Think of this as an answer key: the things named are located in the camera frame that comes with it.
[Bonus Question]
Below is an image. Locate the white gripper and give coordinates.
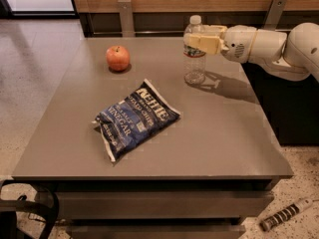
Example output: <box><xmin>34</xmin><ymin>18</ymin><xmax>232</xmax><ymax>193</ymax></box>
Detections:
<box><xmin>183</xmin><ymin>25</ymin><xmax>257</xmax><ymax>63</ymax></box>

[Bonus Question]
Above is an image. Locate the blue kettle chips bag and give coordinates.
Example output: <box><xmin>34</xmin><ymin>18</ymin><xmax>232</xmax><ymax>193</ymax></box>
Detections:
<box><xmin>94</xmin><ymin>79</ymin><xmax>180</xmax><ymax>162</ymax></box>

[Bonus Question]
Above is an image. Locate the red apple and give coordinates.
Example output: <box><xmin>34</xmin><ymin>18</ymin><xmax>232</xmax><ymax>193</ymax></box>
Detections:
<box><xmin>106</xmin><ymin>46</ymin><xmax>130</xmax><ymax>72</ymax></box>

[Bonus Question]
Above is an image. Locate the right metal bracket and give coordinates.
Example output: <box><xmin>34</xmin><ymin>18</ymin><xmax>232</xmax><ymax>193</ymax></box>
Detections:
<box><xmin>263</xmin><ymin>0</ymin><xmax>288</xmax><ymax>31</ymax></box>

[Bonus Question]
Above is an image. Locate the left metal bracket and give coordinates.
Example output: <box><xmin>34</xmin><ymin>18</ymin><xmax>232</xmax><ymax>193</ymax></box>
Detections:
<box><xmin>118</xmin><ymin>0</ymin><xmax>136</xmax><ymax>37</ymax></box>

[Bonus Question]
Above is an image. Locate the metal bracket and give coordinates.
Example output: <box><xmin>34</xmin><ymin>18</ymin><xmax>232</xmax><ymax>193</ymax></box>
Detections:
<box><xmin>263</xmin><ymin>0</ymin><xmax>288</xmax><ymax>31</ymax></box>
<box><xmin>118</xmin><ymin>0</ymin><xmax>136</xmax><ymax>37</ymax></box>

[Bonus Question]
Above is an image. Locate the clear plastic water bottle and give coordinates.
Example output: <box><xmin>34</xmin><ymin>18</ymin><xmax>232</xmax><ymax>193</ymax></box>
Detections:
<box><xmin>183</xmin><ymin>15</ymin><xmax>206</xmax><ymax>85</ymax></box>

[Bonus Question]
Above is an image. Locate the black chair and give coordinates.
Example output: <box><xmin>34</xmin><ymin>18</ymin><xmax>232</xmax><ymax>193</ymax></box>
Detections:
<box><xmin>0</xmin><ymin>182</ymin><xmax>59</xmax><ymax>239</ymax></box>

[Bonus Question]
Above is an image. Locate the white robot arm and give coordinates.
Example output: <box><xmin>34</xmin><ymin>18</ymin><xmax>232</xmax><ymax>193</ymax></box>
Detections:
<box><xmin>183</xmin><ymin>23</ymin><xmax>319</xmax><ymax>82</ymax></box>

